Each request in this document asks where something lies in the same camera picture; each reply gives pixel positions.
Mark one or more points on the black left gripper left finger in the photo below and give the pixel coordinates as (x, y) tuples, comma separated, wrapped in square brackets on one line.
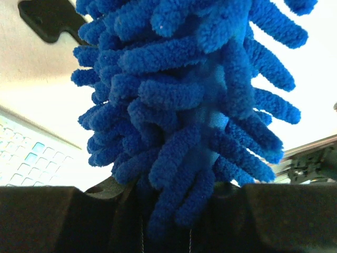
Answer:
[(105, 218)]

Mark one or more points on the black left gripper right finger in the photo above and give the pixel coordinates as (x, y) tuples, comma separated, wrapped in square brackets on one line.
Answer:
[(268, 218)]

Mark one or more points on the blue microfiber duster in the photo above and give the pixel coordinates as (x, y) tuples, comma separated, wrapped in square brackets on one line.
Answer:
[(174, 105)]

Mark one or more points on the black binder clip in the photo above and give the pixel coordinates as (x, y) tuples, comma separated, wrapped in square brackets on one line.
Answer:
[(49, 19)]

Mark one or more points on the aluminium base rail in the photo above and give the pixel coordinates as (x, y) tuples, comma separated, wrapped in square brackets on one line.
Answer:
[(314, 162)]

